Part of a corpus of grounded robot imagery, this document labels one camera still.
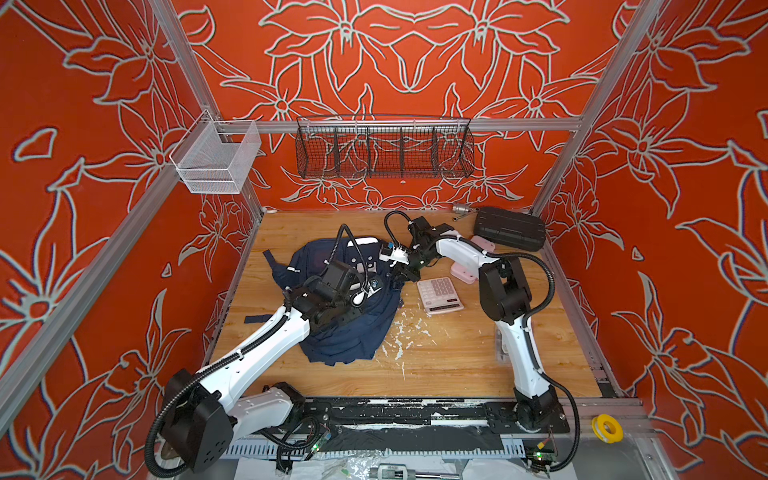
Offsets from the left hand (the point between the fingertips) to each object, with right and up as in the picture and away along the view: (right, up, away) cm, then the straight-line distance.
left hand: (353, 293), depth 80 cm
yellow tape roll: (+63, -31, -9) cm, 71 cm away
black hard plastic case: (+54, +19, +24) cm, 62 cm away
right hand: (+10, +3, +14) cm, 18 cm away
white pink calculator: (+26, -3, +12) cm, 29 cm away
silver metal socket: (+41, +27, +37) cm, 61 cm away
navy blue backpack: (+3, -11, -1) cm, 11 cm away
